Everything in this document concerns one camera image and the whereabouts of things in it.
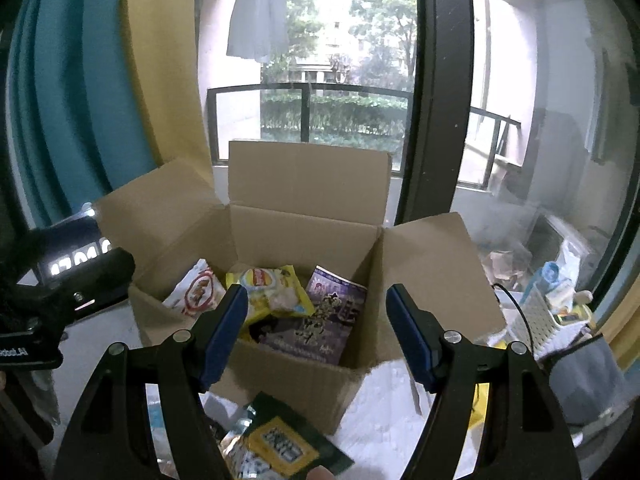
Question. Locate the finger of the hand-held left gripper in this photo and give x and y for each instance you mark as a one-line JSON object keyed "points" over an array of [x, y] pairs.
{"points": [[105, 275]]}

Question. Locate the brown cardboard box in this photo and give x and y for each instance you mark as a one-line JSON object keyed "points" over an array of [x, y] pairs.
{"points": [[300, 230]]}

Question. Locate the teal curtain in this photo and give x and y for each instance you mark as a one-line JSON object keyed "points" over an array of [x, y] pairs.
{"points": [[65, 85]]}

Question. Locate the black balcony railing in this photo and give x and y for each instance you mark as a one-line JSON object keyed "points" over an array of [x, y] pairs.
{"points": [[260, 88]]}

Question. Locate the grey cloth bag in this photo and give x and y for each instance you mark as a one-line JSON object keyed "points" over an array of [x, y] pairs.
{"points": [[585, 380]]}

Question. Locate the yellow curtain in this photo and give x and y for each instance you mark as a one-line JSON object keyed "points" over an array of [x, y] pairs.
{"points": [[160, 85]]}

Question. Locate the white hanging garment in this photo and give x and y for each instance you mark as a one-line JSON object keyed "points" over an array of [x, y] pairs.
{"points": [[255, 15]]}

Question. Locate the green yellow snack packet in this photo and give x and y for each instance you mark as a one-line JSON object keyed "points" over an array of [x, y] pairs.
{"points": [[280, 440]]}

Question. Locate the yellow chip packet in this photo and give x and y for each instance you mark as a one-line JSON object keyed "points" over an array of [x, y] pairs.
{"points": [[270, 285]]}

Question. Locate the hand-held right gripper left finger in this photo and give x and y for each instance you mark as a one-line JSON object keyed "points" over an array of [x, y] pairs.
{"points": [[232, 330]]}

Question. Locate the tablet with clock display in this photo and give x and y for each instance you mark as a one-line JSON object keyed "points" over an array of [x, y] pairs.
{"points": [[75, 232]]}

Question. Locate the white plastic basket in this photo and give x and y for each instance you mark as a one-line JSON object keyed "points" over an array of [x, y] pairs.
{"points": [[540, 320]]}

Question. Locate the white red snack packet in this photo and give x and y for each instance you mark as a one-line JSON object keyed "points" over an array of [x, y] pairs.
{"points": [[197, 290]]}

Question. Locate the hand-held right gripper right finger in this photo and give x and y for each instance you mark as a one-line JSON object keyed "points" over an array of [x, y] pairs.
{"points": [[405, 330]]}

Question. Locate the purple snack packet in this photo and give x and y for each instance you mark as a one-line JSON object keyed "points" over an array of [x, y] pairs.
{"points": [[325, 320]]}

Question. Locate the blue white tissue pack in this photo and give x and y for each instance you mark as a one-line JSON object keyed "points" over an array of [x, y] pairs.
{"points": [[552, 275]]}

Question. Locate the black window frame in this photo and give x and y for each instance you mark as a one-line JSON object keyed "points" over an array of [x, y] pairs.
{"points": [[440, 85]]}

